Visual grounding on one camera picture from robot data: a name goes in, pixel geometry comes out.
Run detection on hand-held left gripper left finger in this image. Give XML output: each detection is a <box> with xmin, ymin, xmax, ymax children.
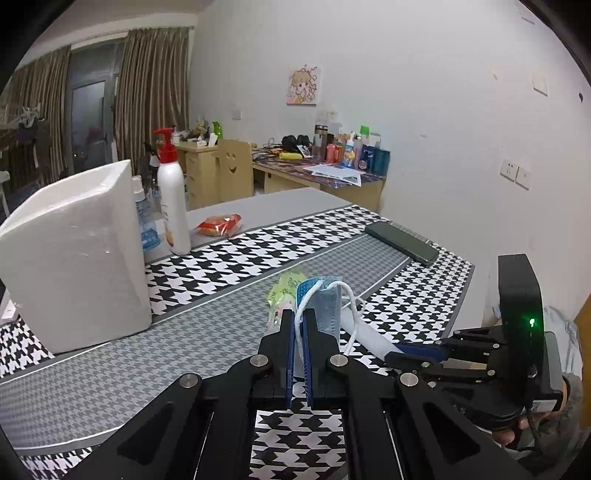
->
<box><xmin>60</xmin><ymin>309</ymin><xmax>297</xmax><ymax>480</ymax></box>

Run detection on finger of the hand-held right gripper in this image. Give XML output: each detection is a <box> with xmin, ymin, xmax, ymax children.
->
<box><xmin>385</xmin><ymin>325</ymin><xmax>506</xmax><ymax>366</ymax></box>
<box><xmin>394</xmin><ymin>357</ymin><xmax>495</xmax><ymax>387</ymax></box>

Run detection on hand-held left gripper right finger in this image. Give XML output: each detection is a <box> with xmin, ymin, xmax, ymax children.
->
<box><xmin>302</xmin><ymin>308</ymin><xmax>543</xmax><ymax>480</ymax></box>

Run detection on blue face mask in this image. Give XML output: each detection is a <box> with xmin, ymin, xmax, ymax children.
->
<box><xmin>292</xmin><ymin>275</ymin><xmax>366</xmax><ymax>370</ymax></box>

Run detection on white foam box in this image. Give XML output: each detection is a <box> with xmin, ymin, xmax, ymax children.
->
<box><xmin>0</xmin><ymin>159</ymin><xmax>153</xmax><ymax>355</ymax></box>

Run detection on person's right forearm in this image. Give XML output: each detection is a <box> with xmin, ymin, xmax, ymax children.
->
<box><xmin>542</xmin><ymin>305</ymin><xmax>588</xmax><ymax>464</ymax></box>

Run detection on person's right hand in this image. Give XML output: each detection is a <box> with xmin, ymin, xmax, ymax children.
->
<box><xmin>489</xmin><ymin>413</ymin><xmax>536</xmax><ymax>449</ymax></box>

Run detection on green and pink packet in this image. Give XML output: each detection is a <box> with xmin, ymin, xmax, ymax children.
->
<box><xmin>268</xmin><ymin>270</ymin><xmax>308</xmax><ymax>328</ymax></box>

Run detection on dark green smartphone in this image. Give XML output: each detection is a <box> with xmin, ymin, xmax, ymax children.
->
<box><xmin>365</xmin><ymin>220</ymin><xmax>440</xmax><ymax>266</ymax></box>

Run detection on red snack packet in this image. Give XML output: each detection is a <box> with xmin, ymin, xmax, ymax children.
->
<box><xmin>194</xmin><ymin>213</ymin><xmax>243</xmax><ymax>238</ymax></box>

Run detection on light wooden desk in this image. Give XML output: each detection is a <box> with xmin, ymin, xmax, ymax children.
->
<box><xmin>252</xmin><ymin>150</ymin><xmax>385</xmax><ymax>213</ymax></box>
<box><xmin>173</xmin><ymin>141</ymin><xmax>220</xmax><ymax>210</ymax></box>

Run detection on wooden chair with smiley cutout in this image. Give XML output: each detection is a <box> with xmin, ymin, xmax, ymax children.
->
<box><xmin>217</xmin><ymin>140</ymin><xmax>254</xmax><ymax>201</ymax></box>

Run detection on printed paper sheets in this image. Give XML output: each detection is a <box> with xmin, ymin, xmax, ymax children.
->
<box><xmin>302</xmin><ymin>164</ymin><xmax>363</xmax><ymax>186</ymax></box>

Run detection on white red pump lotion bottle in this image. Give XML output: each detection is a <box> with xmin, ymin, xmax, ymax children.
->
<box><xmin>153</xmin><ymin>127</ymin><xmax>192</xmax><ymax>256</ymax></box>

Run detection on clear blue liquid bottle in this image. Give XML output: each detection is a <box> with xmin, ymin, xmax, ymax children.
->
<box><xmin>130</xmin><ymin>175</ymin><xmax>162</xmax><ymax>252</ymax></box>

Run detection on group of toiletry bottles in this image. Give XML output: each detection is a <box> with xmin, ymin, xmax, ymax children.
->
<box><xmin>313</xmin><ymin>124</ymin><xmax>391</xmax><ymax>176</ymax></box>

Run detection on brown curtain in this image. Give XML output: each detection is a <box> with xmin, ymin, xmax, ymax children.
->
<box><xmin>115</xmin><ymin>27</ymin><xmax>191</xmax><ymax>162</ymax></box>
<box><xmin>0</xmin><ymin>46</ymin><xmax>72</xmax><ymax>185</ymax></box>

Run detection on glass balcony door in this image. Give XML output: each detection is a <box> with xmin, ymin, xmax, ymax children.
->
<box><xmin>67</xmin><ymin>44</ymin><xmax>125</xmax><ymax>176</ymax></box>

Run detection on white double wall socket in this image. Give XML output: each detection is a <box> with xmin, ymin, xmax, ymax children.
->
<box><xmin>501</xmin><ymin>159</ymin><xmax>532</xmax><ymax>190</ymax></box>

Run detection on cartoon wall poster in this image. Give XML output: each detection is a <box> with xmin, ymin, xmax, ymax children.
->
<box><xmin>286</xmin><ymin>65</ymin><xmax>321</xmax><ymax>106</ymax></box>

